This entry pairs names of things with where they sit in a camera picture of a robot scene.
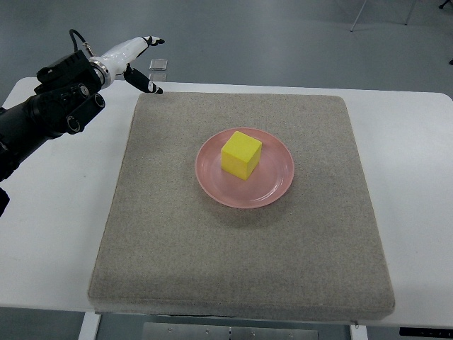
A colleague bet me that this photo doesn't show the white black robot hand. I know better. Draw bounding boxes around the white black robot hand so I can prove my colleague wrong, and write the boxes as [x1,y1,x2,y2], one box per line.
[88,35,165,94]

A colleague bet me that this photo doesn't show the yellow foam block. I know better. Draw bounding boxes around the yellow foam block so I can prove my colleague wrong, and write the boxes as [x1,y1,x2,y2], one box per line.
[221,131,263,181]

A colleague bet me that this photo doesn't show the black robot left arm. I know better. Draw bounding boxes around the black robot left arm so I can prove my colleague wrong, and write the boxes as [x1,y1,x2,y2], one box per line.
[1,50,105,181]

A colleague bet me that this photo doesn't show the pink plastic plate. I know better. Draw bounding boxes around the pink plastic plate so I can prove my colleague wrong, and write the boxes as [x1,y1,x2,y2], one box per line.
[195,127,294,209]

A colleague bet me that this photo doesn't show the clear floor outlet cover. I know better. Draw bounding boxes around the clear floor outlet cover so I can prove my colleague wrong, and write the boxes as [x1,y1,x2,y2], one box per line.
[149,59,168,71]

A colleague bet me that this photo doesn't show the beige square cushion mat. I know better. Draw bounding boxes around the beige square cushion mat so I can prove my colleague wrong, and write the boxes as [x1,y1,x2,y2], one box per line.
[88,92,395,322]

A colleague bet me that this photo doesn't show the metal chair legs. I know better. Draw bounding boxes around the metal chair legs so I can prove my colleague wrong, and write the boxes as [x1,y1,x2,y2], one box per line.
[349,1,452,33]

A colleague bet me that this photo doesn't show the black table control panel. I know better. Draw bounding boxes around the black table control panel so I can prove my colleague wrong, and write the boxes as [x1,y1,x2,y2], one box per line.
[399,327,453,339]

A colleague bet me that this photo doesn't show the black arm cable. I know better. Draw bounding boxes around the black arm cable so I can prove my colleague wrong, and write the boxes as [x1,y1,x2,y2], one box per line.
[69,28,97,60]

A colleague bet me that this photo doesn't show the white table leg frame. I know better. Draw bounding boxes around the white table leg frame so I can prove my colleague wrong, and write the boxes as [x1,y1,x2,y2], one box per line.
[78,312,369,339]

